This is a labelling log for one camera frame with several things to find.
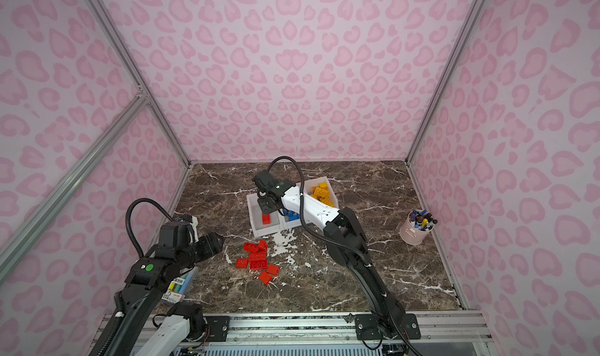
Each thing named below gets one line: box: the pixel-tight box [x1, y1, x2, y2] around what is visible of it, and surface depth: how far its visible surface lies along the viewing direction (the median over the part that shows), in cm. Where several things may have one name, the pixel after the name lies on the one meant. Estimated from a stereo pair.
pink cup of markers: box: [399, 209, 439, 246], surface depth 86 cm
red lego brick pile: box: [235, 239, 281, 285], surface depth 88 cm
